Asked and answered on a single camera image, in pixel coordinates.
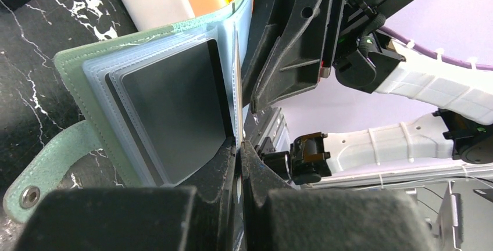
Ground dark grey credit card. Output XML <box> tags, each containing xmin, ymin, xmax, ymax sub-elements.
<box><xmin>104</xmin><ymin>38</ymin><xmax>234</xmax><ymax>186</ymax></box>

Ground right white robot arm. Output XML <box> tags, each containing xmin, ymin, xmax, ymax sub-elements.
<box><xmin>242</xmin><ymin>0</ymin><xmax>492</xmax><ymax>187</ymax></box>

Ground green card holder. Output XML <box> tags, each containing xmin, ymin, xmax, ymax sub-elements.
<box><xmin>3</xmin><ymin>0</ymin><xmax>253</xmax><ymax>223</ymax></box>

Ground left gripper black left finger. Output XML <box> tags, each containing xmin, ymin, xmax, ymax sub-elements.
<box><xmin>15</xmin><ymin>137</ymin><xmax>236</xmax><ymax>250</ymax></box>

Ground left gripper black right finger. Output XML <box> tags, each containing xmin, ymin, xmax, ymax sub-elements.
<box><xmin>240</xmin><ymin>141</ymin><xmax>435</xmax><ymax>250</ymax></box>

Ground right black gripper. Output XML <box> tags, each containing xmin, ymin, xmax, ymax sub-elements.
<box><xmin>242</xmin><ymin>0</ymin><xmax>414</xmax><ymax>113</ymax></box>

